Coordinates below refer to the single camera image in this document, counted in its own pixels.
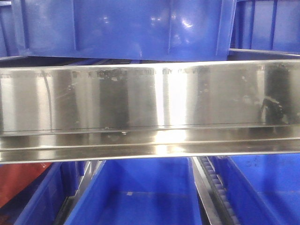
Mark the lower left blue bin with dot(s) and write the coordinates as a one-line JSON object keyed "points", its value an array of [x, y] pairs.
{"points": [[61, 180]]}

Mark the blue bin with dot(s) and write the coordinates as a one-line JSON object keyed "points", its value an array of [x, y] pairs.
{"points": [[262, 189], [146, 191], [164, 30], [61, 180], [8, 45], [271, 25]]}

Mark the stainless steel front rail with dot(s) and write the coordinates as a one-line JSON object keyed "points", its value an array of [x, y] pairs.
{"points": [[68, 113]]}

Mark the upper right blue bin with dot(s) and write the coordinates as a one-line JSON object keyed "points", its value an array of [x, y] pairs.
{"points": [[271, 25]]}

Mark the red object lower left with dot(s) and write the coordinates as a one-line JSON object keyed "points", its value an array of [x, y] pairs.
{"points": [[16, 177]]}

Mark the lower right blue bin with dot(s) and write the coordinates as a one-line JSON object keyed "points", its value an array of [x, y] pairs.
{"points": [[262, 189]]}

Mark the lower centre blue bin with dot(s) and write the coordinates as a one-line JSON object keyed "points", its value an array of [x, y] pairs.
{"points": [[146, 191]]}

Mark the roller conveyor track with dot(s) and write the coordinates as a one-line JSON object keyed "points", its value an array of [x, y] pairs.
{"points": [[214, 205]]}

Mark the upper left blue bin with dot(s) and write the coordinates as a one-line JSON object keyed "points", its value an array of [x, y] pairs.
{"points": [[8, 45]]}

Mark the metal divider rail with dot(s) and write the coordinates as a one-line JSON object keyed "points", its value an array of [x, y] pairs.
{"points": [[77, 175]]}

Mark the upper centre blue bin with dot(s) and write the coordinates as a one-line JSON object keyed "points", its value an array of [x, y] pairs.
{"points": [[164, 30]]}

